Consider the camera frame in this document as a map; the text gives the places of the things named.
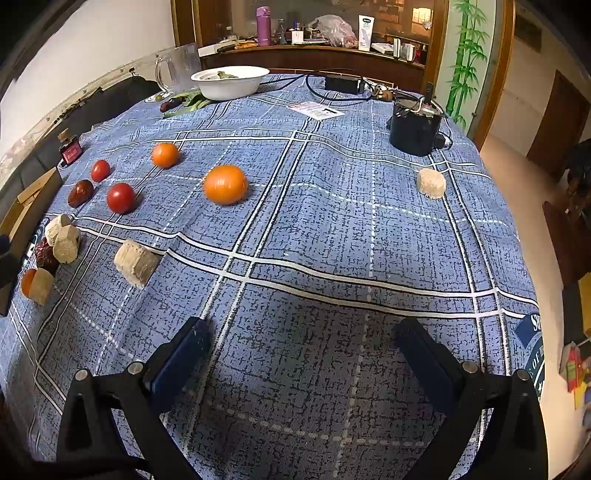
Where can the small orange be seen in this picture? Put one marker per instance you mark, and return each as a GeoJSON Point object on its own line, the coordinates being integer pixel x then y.
{"type": "Point", "coordinates": [27, 282]}
{"type": "Point", "coordinates": [165, 155]}

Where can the green vegetable leaves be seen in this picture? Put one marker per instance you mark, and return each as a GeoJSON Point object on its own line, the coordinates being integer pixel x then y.
{"type": "Point", "coordinates": [191, 100]}

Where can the white tube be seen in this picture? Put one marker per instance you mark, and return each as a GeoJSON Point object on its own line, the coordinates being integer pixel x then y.
{"type": "Point", "coordinates": [364, 32]}

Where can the clear glass pitcher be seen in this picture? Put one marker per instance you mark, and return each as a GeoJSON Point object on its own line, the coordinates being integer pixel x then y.
{"type": "Point", "coordinates": [180, 69]}

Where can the colourful toy blocks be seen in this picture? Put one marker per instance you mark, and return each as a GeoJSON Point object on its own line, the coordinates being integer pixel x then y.
{"type": "Point", "coordinates": [575, 369]}

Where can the smooth red jujube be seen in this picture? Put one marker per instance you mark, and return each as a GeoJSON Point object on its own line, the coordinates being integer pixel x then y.
{"type": "Point", "coordinates": [81, 192]}

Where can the small corked bottle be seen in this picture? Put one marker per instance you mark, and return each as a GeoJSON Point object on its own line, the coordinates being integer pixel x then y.
{"type": "Point", "coordinates": [63, 135]}

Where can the wrinkled dried red date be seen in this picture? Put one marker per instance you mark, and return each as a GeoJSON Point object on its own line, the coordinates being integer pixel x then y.
{"type": "Point", "coordinates": [45, 256]}

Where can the translucent plastic bag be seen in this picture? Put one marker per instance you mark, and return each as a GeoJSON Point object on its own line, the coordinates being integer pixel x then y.
{"type": "Point", "coordinates": [334, 28]}

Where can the white bowl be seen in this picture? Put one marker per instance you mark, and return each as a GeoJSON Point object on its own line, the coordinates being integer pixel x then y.
{"type": "Point", "coordinates": [229, 85]}

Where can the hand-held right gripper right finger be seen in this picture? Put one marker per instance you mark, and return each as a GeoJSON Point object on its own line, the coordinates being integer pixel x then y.
{"type": "Point", "coordinates": [427, 369]}

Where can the white paper card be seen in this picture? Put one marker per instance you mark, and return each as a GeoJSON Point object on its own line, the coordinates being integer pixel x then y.
{"type": "Point", "coordinates": [316, 110]}

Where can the red packaging box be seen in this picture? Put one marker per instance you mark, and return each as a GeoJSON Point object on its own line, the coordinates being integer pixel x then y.
{"type": "Point", "coordinates": [70, 152]}

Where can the purple bottle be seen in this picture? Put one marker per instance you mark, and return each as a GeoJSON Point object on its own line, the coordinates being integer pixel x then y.
{"type": "Point", "coordinates": [263, 26]}

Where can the large orange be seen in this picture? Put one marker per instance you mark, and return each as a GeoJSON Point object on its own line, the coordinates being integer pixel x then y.
{"type": "Point", "coordinates": [226, 184]}

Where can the cardboard box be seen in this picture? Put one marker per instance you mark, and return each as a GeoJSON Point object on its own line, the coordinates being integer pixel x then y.
{"type": "Point", "coordinates": [32, 194]}

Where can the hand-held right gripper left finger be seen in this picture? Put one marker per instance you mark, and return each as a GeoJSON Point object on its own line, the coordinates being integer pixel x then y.
{"type": "Point", "coordinates": [184, 360]}

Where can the black box device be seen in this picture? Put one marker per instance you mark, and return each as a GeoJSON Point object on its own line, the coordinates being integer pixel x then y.
{"type": "Point", "coordinates": [413, 131]}

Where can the dark dried date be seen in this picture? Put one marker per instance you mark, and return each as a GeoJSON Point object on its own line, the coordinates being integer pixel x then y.
{"type": "Point", "coordinates": [168, 105]}

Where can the white box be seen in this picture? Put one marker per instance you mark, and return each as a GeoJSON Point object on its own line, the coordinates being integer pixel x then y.
{"type": "Point", "coordinates": [406, 50]}

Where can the blue plaid tablecloth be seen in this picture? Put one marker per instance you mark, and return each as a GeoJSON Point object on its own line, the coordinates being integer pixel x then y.
{"type": "Point", "coordinates": [323, 230]}

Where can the green bamboo wall sticker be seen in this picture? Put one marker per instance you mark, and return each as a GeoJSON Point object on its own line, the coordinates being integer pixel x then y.
{"type": "Point", "coordinates": [464, 60]}

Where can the red tomato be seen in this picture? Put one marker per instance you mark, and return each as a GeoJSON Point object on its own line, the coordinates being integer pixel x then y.
{"type": "Point", "coordinates": [100, 170]}
{"type": "Point", "coordinates": [121, 197]}

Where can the beige sugarcane piece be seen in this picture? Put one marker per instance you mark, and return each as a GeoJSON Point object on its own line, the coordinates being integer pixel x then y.
{"type": "Point", "coordinates": [42, 287]}
{"type": "Point", "coordinates": [431, 183]}
{"type": "Point", "coordinates": [56, 227]}
{"type": "Point", "coordinates": [67, 250]}
{"type": "Point", "coordinates": [136, 263]}

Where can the wooden cabinet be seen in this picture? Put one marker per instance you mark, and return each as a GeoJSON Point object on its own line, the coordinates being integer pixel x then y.
{"type": "Point", "coordinates": [300, 57]}

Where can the brown wooden door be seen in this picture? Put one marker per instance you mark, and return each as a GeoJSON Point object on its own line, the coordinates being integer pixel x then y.
{"type": "Point", "coordinates": [551, 120]}

